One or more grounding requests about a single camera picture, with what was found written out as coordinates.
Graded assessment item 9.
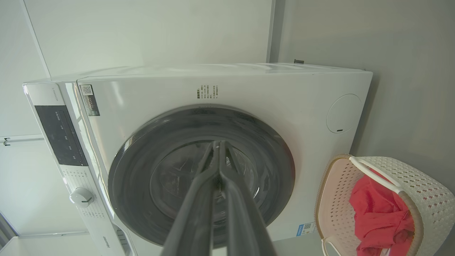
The QR code info sticker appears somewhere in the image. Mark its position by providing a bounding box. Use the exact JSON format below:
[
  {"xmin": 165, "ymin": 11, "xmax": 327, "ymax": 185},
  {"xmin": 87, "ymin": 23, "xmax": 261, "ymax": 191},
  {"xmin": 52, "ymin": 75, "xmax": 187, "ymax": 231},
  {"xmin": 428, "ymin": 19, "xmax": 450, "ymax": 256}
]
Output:
[{"xmin": 80, "ymin": 84, "xmax": 101, "ymax": 117}]

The white front-load washing machine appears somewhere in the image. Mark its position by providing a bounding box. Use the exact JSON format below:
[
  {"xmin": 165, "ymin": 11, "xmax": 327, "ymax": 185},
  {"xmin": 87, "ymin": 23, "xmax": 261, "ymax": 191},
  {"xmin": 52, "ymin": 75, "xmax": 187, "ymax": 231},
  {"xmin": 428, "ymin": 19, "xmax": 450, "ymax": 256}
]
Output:
[{"xmin": 23, "ymin": 63, "xmax": 374, "ymax": 256}]

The pink perforated laundry basket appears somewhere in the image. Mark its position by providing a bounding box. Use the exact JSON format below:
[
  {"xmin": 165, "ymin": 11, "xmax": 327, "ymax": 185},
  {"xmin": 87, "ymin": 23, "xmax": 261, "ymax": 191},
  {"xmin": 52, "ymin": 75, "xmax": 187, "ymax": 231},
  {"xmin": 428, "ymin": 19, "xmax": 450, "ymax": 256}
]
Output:
[{"xmin": 314, "ymin": 154, "xmax": 455, "ymax": 256}]

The white washer dial knob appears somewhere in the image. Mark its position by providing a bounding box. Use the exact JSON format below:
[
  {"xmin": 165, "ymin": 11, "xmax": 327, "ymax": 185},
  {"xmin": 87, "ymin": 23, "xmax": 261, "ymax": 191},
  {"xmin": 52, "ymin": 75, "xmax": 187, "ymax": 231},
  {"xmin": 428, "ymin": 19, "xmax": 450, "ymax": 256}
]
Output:
[{"xmin": 69, "ymin": 187, "xmax": 95, "ymax": 208}]

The red garment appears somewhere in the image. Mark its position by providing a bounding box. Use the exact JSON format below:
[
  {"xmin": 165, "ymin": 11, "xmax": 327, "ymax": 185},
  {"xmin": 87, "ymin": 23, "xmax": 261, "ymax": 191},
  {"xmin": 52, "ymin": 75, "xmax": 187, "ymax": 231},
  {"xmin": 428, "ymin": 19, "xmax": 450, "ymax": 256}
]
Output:
[{"xmin": 349, "ymin": 169, "xmax": 416, "ymax": 256}]

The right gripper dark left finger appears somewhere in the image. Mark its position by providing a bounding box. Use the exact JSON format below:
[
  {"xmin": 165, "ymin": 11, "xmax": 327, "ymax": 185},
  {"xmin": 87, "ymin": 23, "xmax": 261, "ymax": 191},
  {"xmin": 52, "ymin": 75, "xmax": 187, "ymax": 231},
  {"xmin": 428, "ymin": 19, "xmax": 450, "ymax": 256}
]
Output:
[{"xmin": 161, "ymin": 140, "xmax": 221, "ymax": 256}]

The black washer control display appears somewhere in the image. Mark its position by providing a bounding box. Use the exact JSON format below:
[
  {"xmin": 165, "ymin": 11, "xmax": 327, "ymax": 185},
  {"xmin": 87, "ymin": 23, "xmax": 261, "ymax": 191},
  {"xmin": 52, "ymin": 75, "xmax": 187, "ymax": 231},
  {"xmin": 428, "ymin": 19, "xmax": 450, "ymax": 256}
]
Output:
[{"xmin": 34, "ymin": 105, "xmax": 89, "ymax": 167}]

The blue energy label sticker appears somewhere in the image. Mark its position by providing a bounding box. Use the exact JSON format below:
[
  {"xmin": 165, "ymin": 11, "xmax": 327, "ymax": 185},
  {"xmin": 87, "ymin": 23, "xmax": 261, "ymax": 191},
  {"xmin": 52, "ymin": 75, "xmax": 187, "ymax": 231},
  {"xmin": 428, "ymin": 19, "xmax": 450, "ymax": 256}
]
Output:
[{"xmin": 296, "ymin": 222, "xmax": 317, "ymax": 237}]

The small printed text label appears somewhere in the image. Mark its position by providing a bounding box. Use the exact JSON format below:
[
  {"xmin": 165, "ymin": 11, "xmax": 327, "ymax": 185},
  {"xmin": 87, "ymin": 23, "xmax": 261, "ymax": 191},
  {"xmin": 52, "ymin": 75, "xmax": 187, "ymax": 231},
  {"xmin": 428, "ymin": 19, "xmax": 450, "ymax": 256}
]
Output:
[{"xmin": 196, "ymin": 84, "xmax": 219, "ymax": 100}]

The dark round glass washer door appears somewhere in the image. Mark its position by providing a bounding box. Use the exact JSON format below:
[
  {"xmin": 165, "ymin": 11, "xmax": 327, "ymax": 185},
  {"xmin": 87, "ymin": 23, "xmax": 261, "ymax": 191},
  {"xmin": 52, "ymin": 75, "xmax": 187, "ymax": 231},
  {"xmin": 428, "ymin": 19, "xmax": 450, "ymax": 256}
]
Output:
[{"xmin": 108, "ymin": 104, "xmax": 296, "ymax": 250}]

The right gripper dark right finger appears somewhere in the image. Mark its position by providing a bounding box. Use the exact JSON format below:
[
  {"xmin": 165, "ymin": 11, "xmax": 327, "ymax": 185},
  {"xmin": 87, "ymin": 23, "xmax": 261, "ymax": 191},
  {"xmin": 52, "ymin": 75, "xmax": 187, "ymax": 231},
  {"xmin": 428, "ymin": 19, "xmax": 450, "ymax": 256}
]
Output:
[{"xmin": 220, "ymin": 140, "xmax": 278, "ymax": 256}]

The round filter cover flap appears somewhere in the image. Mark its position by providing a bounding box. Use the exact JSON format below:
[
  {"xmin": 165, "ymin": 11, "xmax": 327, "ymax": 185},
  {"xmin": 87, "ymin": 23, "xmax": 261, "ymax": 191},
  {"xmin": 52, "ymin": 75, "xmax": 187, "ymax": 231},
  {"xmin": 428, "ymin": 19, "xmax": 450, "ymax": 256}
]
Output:
[{"xmin": 326, "ymin": 94, "xmax": 362, "ymax": 134}]

